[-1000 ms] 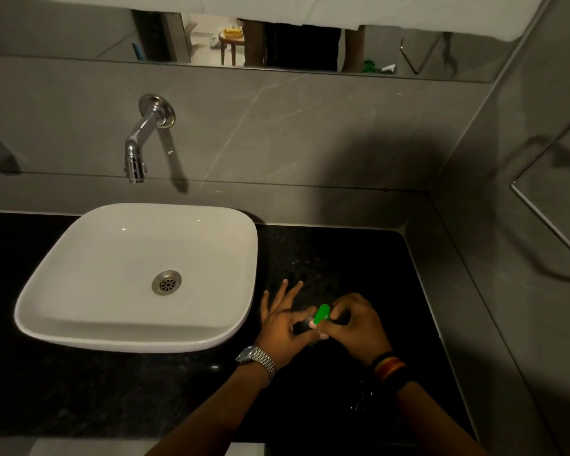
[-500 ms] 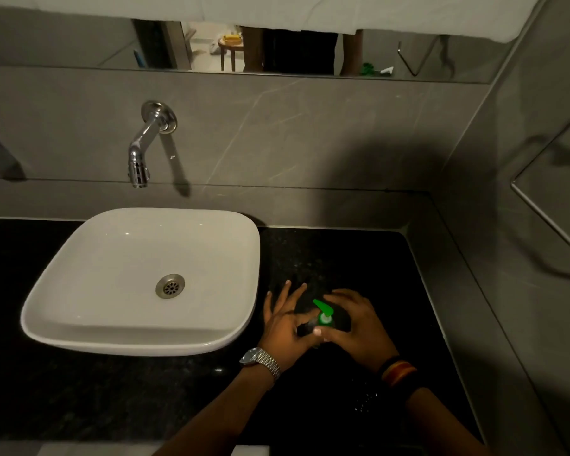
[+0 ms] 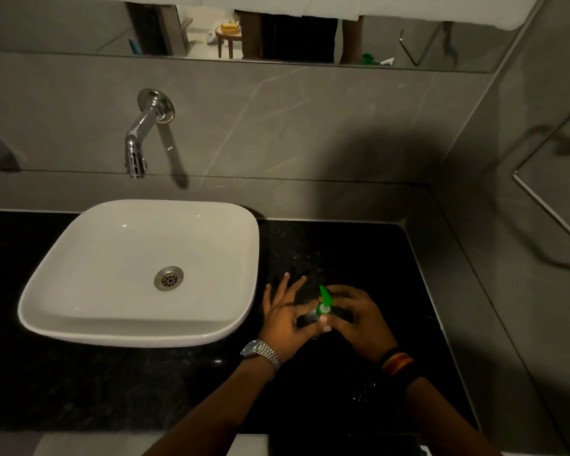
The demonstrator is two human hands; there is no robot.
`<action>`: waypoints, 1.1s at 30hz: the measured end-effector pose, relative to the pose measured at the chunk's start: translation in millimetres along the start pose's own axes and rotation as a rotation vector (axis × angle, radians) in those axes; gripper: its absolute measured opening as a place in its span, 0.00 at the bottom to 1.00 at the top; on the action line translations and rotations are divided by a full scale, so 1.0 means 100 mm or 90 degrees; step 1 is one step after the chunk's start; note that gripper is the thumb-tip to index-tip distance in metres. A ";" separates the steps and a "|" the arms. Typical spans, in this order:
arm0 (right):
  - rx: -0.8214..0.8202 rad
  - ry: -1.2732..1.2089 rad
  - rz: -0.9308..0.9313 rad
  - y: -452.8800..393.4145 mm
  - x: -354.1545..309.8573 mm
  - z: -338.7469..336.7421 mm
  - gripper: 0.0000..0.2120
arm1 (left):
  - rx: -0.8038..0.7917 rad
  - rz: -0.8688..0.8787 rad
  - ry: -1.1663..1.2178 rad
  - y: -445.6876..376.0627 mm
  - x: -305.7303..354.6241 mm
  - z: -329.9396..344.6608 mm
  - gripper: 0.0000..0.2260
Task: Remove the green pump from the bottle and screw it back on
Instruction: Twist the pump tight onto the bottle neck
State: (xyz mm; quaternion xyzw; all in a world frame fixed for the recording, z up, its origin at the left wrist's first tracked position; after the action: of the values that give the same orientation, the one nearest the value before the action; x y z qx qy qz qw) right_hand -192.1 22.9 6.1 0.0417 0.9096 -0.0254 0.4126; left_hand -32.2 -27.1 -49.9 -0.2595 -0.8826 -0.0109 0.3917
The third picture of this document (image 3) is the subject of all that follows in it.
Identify person's left hand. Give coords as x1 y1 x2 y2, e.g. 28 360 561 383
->
258 273 333 367

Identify person's right hand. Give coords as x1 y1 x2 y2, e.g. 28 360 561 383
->
319 285 400 364

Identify clear bottle with green pump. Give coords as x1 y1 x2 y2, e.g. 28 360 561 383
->
306 285 336 339

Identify person's left forearm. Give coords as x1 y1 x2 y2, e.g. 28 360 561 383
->
142 358 277 456

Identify person's right forearm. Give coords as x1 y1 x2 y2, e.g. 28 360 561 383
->
401 375 504 456

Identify silver metal wristwatch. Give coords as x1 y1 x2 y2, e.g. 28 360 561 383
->
239 339 282 372

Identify orange red wristband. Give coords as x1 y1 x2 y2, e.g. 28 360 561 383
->
382 352 416 378

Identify metal sink drain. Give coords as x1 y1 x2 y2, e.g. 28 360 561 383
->
153 266 185 292

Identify white ceramic sink basin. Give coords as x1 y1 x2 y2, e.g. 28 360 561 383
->
17 199 260 348

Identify chrome wall faucet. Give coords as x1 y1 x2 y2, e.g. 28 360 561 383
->
124 88 176 180

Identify chrome towel ring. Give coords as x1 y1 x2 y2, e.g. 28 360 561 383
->
511 103 570 255

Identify wall mirror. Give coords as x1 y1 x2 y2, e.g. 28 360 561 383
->
0 0 548 74

